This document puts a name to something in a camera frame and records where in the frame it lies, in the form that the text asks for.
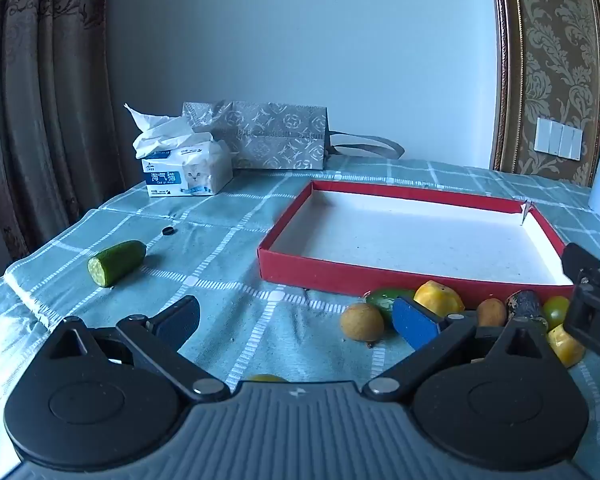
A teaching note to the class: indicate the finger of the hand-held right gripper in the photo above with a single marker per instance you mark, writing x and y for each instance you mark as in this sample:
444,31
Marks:
576,260

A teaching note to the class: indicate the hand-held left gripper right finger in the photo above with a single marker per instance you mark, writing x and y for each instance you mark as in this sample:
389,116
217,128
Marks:
415,324

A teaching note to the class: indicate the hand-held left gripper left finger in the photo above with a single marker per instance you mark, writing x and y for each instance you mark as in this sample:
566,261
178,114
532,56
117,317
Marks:
180,316

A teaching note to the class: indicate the yellow fruit piece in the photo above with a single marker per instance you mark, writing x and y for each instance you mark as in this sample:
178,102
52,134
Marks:
565,347
267,378

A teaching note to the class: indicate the short cucumber piece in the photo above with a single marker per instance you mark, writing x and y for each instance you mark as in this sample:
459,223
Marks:
385,300

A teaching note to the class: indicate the green tomato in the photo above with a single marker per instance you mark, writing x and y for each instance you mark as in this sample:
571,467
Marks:
556,310

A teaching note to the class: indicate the brown longan with twig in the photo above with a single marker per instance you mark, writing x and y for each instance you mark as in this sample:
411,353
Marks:
361,322

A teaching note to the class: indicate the dark banana piece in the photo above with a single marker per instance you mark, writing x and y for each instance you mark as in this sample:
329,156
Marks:
526,305

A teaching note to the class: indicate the small brown longan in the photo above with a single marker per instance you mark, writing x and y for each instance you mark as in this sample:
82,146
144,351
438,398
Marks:
491,311

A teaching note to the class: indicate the long cucumber piece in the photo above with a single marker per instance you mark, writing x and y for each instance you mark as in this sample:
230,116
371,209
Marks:
117,262

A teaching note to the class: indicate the red cardboard box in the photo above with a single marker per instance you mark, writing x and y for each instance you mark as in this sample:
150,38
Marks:
405,240

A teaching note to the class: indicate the green checked tablecloth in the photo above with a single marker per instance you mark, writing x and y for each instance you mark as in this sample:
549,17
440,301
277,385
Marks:
220,260

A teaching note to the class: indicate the white tissue pack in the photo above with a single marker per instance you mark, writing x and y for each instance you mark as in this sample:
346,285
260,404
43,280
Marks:
200,170

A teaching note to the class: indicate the grey patterned gift bag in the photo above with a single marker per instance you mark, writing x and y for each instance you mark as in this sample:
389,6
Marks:
280,135

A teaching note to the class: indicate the brown patterned curtain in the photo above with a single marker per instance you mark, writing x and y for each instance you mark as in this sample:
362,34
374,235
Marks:
40,110

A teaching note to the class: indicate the white wall switch panel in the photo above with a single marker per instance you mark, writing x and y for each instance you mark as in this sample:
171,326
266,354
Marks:
557,137

